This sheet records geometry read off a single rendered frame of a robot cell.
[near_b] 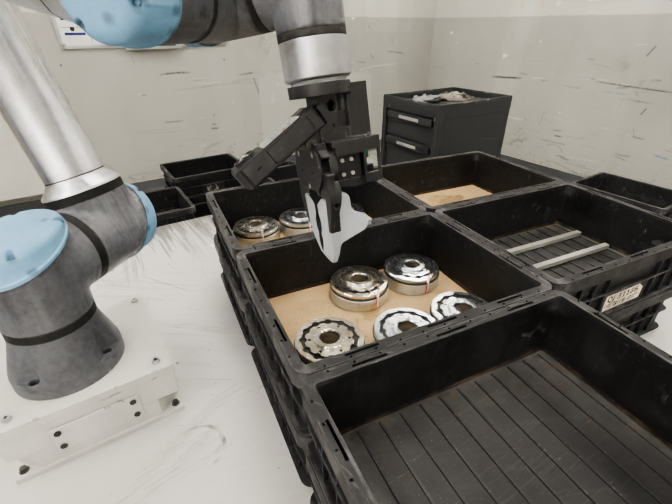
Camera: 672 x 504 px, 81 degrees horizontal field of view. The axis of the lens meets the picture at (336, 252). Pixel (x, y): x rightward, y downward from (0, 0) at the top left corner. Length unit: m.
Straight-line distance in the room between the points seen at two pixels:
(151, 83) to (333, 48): 3.27
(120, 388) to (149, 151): 3.18
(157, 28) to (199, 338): 0.63
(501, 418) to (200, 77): 3.51
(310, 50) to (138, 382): 0.52
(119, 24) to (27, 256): 0.33
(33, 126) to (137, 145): 3.04
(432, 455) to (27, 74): 0.71
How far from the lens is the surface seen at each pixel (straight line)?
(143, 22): 0.37
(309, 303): 0.71
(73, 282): 0.65
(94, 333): 0.69
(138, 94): 3.67
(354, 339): 0.59
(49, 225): 0.63
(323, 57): 0.45
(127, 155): 3.74
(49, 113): 0.71
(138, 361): 0.71
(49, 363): 0.68
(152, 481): 0.69
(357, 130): 0.48
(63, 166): 0.70
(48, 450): 0.74
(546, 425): 0.59
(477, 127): 2.49
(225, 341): 0.85
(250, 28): 0.49
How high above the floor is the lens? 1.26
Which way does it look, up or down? 30 degrees down
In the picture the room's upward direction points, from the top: straight up
